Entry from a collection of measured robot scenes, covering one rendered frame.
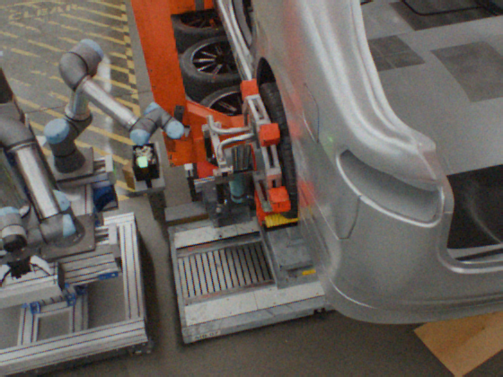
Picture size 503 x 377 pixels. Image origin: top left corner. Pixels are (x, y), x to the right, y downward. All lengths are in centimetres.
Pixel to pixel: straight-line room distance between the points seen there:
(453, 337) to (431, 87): 126
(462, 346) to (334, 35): 184
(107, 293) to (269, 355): 91
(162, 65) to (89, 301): 127
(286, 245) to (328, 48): 153
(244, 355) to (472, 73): 180
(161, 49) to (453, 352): 206
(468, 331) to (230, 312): 123
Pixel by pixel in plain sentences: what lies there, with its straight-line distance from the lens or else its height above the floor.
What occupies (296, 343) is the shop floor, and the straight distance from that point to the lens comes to 285.
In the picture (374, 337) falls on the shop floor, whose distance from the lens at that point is 290.
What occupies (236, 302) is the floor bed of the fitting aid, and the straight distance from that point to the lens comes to 291.
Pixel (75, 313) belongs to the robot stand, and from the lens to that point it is 291.
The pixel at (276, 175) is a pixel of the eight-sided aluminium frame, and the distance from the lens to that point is 226.
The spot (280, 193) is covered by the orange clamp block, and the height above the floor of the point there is 88.
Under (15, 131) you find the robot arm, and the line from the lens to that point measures 200.
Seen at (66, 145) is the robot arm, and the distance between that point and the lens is 265.
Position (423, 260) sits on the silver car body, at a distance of 162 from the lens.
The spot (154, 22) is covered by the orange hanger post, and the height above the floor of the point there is 139.
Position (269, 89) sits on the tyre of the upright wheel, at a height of 117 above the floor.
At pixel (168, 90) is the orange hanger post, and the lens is 275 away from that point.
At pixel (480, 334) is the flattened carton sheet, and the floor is 1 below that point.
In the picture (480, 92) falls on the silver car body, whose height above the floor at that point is 103.
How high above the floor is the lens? 248
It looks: 44 degrees down
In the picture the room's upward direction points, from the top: 6 degrees counter-clockwise
